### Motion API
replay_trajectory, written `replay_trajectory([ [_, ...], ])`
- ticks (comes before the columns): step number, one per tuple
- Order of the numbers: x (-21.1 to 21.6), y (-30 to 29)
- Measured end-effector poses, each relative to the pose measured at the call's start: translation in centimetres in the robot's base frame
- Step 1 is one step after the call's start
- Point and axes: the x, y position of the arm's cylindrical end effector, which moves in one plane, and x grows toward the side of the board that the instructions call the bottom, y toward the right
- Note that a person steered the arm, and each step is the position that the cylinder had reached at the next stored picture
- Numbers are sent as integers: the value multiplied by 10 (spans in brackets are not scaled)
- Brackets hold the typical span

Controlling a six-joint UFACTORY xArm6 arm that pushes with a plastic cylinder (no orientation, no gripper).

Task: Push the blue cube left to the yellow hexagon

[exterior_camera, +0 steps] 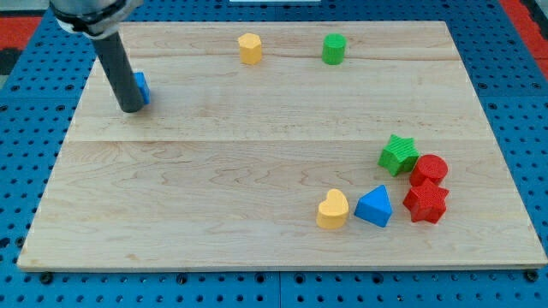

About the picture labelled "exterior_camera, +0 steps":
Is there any blue cube block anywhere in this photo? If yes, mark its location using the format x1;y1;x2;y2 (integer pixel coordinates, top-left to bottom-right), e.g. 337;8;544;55
134;72;150;105

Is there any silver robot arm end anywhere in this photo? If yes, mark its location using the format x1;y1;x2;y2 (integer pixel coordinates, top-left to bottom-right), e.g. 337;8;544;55
49;0;144;40

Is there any yellow hexagon block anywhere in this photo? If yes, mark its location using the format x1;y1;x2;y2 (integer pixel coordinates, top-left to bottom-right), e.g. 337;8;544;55
237;33;262;65

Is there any light wooden board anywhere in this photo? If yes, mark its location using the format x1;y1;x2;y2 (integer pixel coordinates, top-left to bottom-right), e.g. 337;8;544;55
17;21;547;273

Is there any yellow heart block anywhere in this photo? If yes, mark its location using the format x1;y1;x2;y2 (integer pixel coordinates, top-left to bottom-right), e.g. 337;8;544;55
316;189;349;229

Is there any blue triangle block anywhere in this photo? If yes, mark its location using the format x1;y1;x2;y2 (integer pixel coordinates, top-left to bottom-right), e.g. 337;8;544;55
354;185;393;228

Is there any green cylinder block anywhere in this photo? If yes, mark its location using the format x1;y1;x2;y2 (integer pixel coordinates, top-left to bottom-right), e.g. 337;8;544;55
321;33;347;65

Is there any green star block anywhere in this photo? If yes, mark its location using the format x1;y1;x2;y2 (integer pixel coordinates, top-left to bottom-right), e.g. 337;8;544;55
378;134;420;176

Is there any red cylinder block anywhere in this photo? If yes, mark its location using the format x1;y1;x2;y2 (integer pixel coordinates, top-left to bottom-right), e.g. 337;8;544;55
409;154;449;187

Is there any red star block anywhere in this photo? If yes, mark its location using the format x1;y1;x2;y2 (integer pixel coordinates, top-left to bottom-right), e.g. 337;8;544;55
402;180;450;224

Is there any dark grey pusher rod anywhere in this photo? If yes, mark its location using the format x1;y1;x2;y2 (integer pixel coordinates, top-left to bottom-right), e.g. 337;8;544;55
92;32;145;113

